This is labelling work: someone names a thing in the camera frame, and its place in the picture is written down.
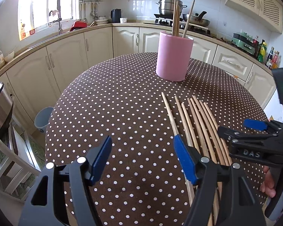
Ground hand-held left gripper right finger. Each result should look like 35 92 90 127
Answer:
173 134 267 226

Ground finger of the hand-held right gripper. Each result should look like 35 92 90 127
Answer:
244 118 283 133
217 126 283 146

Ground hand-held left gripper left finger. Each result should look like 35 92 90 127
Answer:
18 135 112 226

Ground group of wooden chopsticks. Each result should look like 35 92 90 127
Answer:
175 95 234 226

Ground slim wooden chopstick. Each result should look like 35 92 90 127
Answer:
161 92 197 208
175 1 181 36
182 0 196 38
171 0 177 36

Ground pink cylindrical cup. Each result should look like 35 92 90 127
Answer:
156 31 194 82

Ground person's right hand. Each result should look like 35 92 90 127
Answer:
260 166 277 198

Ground brown polka-dot tablecloth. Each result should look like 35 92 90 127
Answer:
45 52 271 226

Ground cream cabinet drawer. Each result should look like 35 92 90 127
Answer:
213 46 254 81

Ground amber sauce bottle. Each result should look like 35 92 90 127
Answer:
271 51 281 69

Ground dark sauce bottle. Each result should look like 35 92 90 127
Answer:
265 47 275 68

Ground blue-grey trash bin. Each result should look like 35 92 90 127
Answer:
34 106 55 134

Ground green bottle with yellow cap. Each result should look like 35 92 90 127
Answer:
257 41 268 63

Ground green electric cooker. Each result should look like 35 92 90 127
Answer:
232 31 257 53

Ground white wooden chair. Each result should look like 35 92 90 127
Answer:
0 136 42 203

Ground cream base cabinets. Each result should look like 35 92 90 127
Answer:
0 25 278 133

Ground metal wok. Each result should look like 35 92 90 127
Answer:
182 11 211 28

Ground red plastic container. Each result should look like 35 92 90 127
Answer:
69 20 88 32

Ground black gas hob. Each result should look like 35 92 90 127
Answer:
143 18 214 36

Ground stacked white plates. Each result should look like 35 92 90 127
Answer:
94 16 109 25

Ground metal kitchen faucet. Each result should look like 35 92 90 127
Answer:
49 10 63 35

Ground black electric kettle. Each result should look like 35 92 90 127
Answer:
111 9 122 24

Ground hanging metal ladle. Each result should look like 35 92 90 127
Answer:
79 2 87 21

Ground stainless steel steamer pot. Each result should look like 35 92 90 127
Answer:
155 0 188 17

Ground hanging metal spatula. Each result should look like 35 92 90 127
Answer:
91 2 99 20

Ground kitchen window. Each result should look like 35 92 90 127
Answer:
17 0 74 33

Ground cream lattice-door wall cabinet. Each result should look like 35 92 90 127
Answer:
225 0 283 34

